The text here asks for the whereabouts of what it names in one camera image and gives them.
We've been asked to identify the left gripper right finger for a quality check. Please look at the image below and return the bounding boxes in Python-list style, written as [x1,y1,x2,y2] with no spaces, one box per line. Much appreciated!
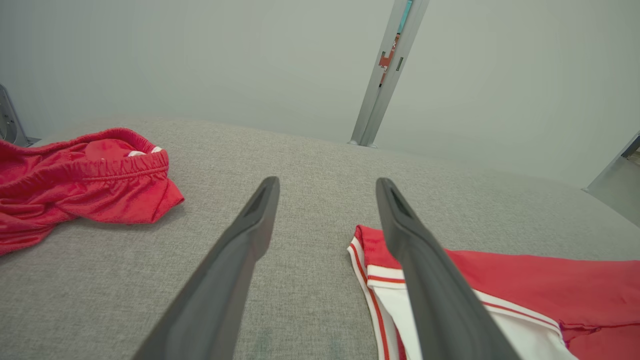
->
[376,177,521,360]

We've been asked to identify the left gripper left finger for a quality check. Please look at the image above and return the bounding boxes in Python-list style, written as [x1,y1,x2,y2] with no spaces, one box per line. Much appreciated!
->
[132,176,281,360]

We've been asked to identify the grey metal partition leg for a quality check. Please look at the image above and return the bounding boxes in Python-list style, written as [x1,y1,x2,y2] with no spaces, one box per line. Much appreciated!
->
[0,84,28,147]
[582,131,640,228]

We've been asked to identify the grey upright partition post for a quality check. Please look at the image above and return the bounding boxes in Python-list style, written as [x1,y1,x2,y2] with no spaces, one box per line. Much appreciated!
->
[349,0,431,148]

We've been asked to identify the red elastic waist shorts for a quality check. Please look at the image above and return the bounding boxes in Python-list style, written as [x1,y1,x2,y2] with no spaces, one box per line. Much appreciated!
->
[0,127,185,257]

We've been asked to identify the red and white shorts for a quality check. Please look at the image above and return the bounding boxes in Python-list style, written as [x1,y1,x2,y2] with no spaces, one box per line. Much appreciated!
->
[347,224,640,360]

